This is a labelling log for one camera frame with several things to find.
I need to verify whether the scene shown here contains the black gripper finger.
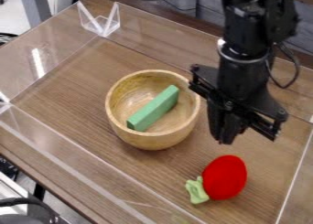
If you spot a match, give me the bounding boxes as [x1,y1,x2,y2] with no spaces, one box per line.
[206,102,247,144]

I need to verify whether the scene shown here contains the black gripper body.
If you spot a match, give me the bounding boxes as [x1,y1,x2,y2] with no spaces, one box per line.
[189,64,289,141]

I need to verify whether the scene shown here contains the red plush strawberry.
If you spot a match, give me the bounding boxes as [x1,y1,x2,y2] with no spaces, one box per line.
[185,155,247,205]

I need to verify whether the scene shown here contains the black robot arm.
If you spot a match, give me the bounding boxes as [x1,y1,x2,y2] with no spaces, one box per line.
[190,0,300,144]

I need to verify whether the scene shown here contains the green rectangular block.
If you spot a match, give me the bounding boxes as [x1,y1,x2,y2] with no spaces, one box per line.
[126,85,179,132]

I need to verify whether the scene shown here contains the wooden bowl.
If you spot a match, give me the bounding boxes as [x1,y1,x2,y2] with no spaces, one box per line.
[106,69,201,151]

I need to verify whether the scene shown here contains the clear acrylic corner bracket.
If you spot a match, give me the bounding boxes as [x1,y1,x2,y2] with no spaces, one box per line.
[78,1,120,37]

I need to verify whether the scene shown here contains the black cable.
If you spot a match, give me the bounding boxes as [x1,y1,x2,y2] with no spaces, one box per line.
[0,197,59,224]

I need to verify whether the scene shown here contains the grey post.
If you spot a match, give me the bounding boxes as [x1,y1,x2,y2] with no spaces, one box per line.
[21,0,52,27]

